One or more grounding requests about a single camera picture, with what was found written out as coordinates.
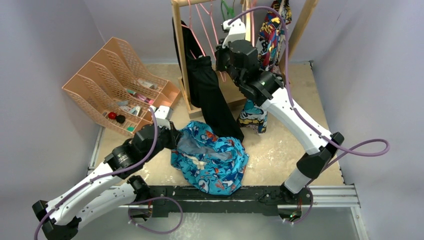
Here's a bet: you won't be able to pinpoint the peach plastic file organizer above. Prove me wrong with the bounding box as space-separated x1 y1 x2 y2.
62 37 181 137

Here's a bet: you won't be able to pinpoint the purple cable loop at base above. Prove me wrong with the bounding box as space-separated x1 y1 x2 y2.
127 195 185 235

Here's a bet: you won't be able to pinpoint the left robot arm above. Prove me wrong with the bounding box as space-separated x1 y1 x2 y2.
32 122 182 240

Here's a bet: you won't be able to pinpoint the green hanger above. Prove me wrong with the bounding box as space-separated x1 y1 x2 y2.
220 0 235 21

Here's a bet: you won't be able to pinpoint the blue shark print shorts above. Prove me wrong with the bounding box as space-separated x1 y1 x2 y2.
170 120 249 196

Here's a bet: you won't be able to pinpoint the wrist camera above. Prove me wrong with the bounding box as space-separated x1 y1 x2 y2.
221 18 247 49
149 105 173 129

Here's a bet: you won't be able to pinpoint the black shorts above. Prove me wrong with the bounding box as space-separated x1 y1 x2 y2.
182 28 245 142

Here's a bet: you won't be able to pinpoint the pink hanger with black shorts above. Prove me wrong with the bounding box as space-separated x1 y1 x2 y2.
181 0 206 59

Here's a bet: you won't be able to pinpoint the wooden clothes rack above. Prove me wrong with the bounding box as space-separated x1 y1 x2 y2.
171 0 319 119

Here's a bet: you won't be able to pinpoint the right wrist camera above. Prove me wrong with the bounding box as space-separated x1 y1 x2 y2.
221 18 247 49

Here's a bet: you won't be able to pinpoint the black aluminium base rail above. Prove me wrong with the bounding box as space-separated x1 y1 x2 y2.
84 184 361 220

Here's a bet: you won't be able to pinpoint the pink wire hanger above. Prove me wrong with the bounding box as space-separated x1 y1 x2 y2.
194 0 218 64

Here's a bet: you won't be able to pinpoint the colourful comic print shorts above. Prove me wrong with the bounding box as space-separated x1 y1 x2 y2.
237 11 285 134

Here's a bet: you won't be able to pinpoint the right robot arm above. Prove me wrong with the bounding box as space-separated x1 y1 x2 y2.
215 39 345 202

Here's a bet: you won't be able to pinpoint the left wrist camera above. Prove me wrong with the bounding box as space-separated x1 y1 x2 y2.
149 105 173 129

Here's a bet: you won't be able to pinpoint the pink plastic hanger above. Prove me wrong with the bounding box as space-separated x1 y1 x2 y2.
249 0 257 47

